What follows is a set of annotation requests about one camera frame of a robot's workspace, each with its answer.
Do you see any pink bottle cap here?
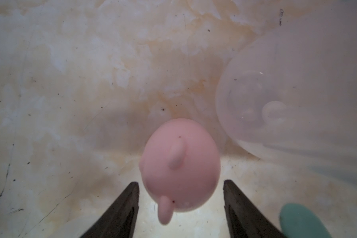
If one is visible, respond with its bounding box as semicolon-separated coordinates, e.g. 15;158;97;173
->
139;119;221;225

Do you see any clear baby bottle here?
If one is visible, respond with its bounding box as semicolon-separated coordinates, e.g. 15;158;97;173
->
215;1;357;186

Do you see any mint green bottle handle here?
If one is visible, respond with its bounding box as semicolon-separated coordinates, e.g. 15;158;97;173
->
279;203;332;238

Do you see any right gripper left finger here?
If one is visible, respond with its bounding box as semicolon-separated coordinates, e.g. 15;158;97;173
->
81;181;139;238

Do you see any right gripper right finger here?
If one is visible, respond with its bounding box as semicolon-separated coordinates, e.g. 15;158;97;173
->
223;179;286;238

